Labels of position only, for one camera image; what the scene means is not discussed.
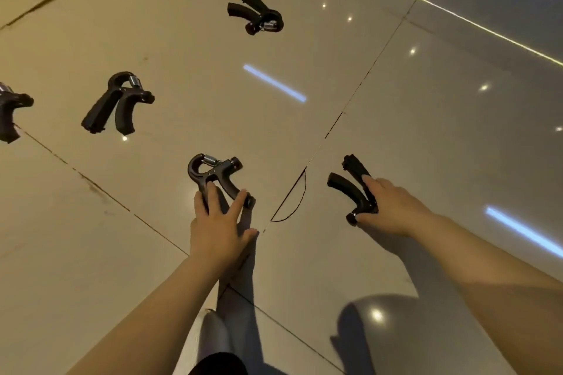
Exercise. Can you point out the person's left forearm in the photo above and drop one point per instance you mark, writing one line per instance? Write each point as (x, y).
(145, 330)

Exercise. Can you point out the black spring hand gripper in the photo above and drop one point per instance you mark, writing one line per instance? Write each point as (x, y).
(352, 194)
(206, 174)

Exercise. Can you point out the person's right forearm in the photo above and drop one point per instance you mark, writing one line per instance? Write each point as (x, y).
(492, 282)

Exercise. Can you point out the person's right hand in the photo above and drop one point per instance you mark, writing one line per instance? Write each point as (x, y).
(396, 212)

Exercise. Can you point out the group of black hand grippers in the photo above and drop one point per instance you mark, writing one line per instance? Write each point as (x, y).
(101, 111)

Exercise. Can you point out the white left shoe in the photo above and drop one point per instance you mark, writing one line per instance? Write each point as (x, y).
(211, 335)

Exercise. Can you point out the black trousers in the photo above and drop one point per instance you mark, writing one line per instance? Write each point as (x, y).
(217, 366)

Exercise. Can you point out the person's left hand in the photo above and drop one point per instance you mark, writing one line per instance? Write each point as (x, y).
(215, 238)

